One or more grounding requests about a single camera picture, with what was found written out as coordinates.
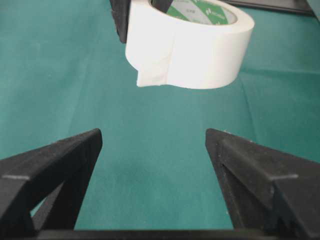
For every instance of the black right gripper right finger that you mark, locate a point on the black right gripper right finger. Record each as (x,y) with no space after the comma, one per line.
(264,188)

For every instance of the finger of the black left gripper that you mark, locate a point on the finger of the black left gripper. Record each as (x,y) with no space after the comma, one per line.
(120,10)
(161,5)

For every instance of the green table cloth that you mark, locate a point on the green table cloth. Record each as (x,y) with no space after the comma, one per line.
(63,71)

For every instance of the black frame bar top right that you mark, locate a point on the black frame bar top right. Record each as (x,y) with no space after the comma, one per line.
(288,6)

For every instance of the white duct tape roll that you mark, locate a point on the white duct tape roll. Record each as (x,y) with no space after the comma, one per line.
(195,44)

